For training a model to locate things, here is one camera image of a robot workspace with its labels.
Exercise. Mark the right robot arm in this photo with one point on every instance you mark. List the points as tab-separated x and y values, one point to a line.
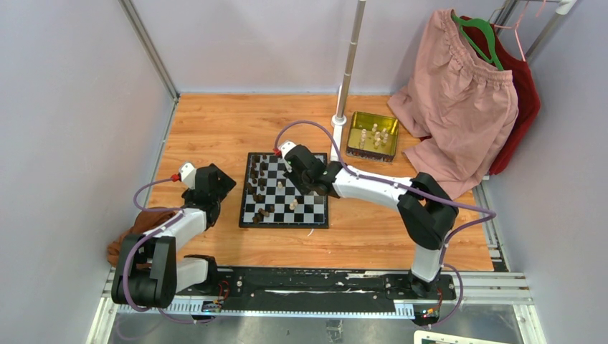
426	210

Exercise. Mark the pink wire hanger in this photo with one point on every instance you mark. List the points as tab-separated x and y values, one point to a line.
500	19

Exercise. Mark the pink hanging garment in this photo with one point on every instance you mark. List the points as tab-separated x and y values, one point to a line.
460	107

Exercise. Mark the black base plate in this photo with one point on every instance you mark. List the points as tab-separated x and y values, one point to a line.
320	291

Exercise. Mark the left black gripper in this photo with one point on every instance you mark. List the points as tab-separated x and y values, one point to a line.
225	185

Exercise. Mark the silver rack pole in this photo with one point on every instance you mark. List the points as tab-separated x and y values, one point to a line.
352	48

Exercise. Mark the yellow metal tin tray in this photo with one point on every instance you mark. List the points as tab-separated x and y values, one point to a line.
373	137

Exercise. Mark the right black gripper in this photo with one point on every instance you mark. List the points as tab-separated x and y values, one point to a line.
292	175

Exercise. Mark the black white chess board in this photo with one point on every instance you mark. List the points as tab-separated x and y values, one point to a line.
264	205

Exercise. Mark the red hanging garment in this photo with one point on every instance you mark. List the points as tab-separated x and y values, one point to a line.
529	105

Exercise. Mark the brown crumpled cloth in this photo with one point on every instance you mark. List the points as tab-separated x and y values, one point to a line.
146	220

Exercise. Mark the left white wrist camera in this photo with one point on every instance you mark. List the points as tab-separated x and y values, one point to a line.
186	175

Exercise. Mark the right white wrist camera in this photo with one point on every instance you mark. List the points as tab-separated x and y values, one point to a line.
281	152

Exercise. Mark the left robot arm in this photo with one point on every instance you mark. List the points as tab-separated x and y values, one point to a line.
148	273

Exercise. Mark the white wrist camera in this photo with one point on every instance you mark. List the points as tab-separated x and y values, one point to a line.
186	175
281	152

